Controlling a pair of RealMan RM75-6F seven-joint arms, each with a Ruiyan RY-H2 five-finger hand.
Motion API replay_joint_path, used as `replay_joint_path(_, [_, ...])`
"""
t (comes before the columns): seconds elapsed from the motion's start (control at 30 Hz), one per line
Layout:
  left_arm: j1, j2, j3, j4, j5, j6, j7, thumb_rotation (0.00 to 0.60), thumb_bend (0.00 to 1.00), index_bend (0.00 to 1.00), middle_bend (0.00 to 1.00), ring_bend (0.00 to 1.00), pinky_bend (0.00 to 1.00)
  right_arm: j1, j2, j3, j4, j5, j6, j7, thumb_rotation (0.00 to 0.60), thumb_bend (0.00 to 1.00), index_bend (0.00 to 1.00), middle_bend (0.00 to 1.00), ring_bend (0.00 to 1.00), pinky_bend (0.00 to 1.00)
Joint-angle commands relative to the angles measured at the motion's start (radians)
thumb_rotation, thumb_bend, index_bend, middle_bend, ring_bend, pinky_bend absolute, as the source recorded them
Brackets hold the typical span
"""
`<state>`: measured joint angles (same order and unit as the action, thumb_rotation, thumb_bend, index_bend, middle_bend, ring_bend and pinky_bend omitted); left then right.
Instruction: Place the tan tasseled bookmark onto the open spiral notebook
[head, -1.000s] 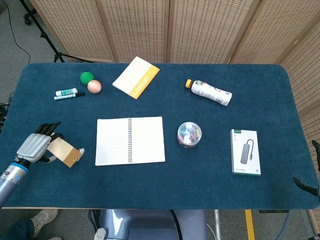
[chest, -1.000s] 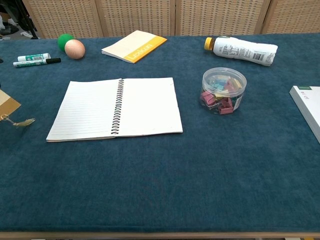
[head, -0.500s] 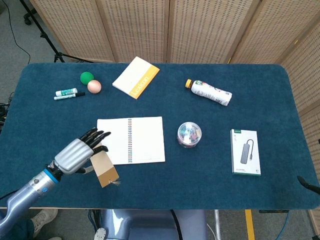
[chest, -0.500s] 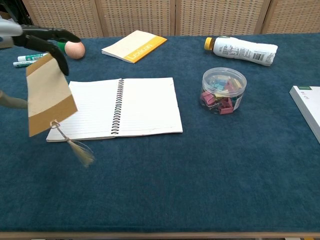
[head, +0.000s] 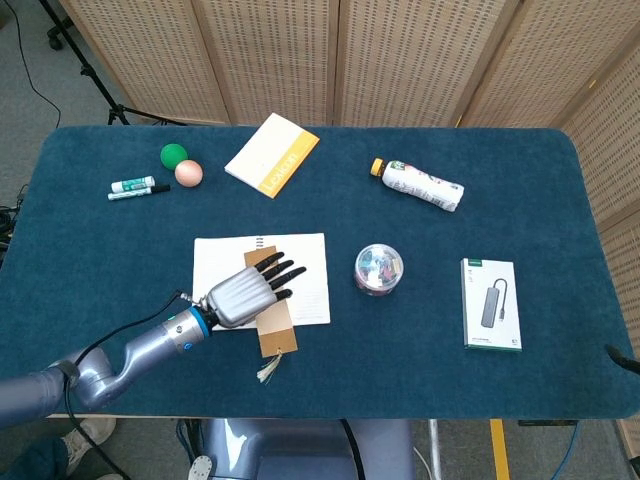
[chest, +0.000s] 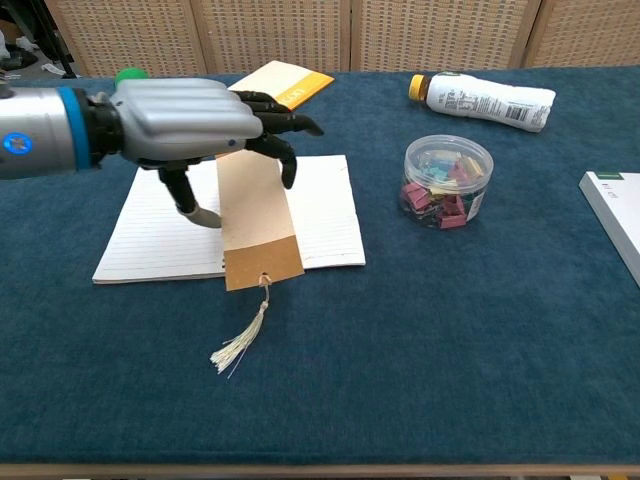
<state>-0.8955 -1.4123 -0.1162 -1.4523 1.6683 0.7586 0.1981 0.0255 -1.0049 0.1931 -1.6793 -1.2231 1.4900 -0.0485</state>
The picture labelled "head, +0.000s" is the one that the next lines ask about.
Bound black tripod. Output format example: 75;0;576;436
37;0;186;127

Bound white bottle with yellow cap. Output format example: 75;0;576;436
369;157;465;214

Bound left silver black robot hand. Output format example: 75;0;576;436
199;251;308;331

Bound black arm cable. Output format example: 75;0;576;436
63;289;187;480

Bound person leg in blue trousers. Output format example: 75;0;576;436
0;437;69;480

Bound white marker with black cap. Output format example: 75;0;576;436
107;184;172;201

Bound white shoe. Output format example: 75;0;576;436
62;418;117;476

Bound blue floor cable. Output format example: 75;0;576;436
547;419;584;480

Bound white USB hub box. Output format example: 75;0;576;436
460;257;524;352

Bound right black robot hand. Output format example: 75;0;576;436
604;343;640;375

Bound brown card bookmark with tassel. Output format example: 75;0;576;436
243;245;300;385

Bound green-capped white marker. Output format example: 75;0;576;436
110;175;157;194

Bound blue table cloth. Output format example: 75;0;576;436
0;124;640;421

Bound clear round container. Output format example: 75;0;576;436
353;242;406;297

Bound white yellow Lexicon notebook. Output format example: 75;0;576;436
224;112;321;200

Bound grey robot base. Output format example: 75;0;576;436
187;418;416;480

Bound peach ball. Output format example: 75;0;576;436
174;159;205;189

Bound green ball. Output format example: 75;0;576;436
159;143;189;172

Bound metal table leg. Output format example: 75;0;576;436
427;418;446;480

